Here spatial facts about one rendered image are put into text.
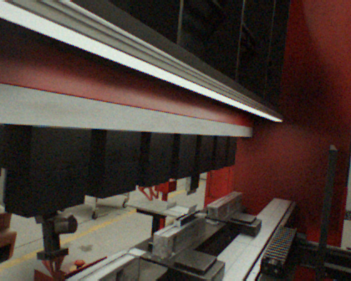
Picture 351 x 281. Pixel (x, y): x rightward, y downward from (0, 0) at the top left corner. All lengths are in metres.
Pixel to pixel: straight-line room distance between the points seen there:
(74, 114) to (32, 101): 0.10
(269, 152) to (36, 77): 1.71
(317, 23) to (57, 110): 1.81
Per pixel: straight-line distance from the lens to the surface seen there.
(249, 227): 1.23
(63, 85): 0.64
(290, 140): 2.09
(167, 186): 3.17
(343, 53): 2.14
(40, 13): 0.34
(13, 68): 0.57
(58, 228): 1.22
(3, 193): 0.66
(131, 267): 0.98
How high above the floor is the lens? 1.36
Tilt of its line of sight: 3 degrees down
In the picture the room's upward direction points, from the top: 5 degrees clockwise
